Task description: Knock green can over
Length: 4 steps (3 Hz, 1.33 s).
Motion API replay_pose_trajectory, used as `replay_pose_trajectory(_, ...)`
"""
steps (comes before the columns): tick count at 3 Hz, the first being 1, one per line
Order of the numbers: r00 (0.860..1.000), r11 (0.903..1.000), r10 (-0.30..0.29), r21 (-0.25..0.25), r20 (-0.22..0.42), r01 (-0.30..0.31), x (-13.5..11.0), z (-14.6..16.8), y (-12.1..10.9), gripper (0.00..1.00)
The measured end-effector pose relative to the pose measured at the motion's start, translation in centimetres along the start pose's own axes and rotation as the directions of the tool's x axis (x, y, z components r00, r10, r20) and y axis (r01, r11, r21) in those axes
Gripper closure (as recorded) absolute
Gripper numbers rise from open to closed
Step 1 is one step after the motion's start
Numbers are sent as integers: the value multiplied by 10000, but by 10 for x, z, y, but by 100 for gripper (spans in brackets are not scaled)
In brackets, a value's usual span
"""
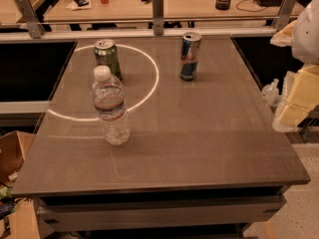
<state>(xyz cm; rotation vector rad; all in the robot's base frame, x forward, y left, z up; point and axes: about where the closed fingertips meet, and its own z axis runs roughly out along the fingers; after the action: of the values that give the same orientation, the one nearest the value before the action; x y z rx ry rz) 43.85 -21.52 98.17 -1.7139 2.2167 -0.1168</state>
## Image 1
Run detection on green soda can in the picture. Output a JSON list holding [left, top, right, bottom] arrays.
[[94, 39, 123, 81]]

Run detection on metal rail with brackets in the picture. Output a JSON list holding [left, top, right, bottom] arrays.
[[0, 0, 303, 44]]

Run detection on clear plastic water bottle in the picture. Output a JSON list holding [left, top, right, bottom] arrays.
[[92, 66, 131, 145]]

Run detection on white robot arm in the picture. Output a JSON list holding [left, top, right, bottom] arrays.
[[270, 0, 319, 132]]

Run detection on black cable on desk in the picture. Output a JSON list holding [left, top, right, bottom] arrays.
[[235, 0, 269, 13]]

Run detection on blue silver energy drink can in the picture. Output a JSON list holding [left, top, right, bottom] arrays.
[[179, 32, 201, 81]]

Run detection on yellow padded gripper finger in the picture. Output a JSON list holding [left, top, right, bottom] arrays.
[[272, 64, 319, 132], [270, 20, 296, 47]]

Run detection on brown cardboard box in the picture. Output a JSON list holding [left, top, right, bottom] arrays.
[[0, 130, 40, 239]]

